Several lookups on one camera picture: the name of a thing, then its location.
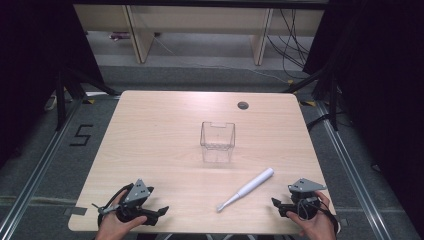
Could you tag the grey tape patch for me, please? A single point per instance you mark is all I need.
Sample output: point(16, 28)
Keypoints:
point(76, 210)

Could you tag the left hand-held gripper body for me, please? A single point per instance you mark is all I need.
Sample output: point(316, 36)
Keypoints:
point(136, 193)

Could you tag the black metal stand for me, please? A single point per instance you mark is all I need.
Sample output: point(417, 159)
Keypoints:
point(61, 100)
point(333, 100)

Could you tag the person's left hand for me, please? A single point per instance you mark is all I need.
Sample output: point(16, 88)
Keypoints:
point(115, 228)

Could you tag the black curtain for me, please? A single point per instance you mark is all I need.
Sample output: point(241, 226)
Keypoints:
point(30, 66)
point(383, 83)

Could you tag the round grey table grommet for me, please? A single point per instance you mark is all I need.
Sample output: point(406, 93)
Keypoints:
point(243, 105)

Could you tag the light wooden furniture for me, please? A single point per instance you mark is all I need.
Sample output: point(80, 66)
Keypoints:
point(200, 20)

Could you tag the white electric toothbrush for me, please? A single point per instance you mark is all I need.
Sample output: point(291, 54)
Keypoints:
point(248, 189)

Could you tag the metal floor rail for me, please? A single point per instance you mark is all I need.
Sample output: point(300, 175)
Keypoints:
point(353, 176)
point(40, 166)

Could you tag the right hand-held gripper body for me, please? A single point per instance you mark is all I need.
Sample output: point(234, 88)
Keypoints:
point(305, 195)

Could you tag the person's right hand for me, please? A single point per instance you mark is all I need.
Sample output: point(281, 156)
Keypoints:
point(316, 226)

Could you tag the clear plastic container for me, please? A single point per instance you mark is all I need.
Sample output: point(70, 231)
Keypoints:
point(217, 141)

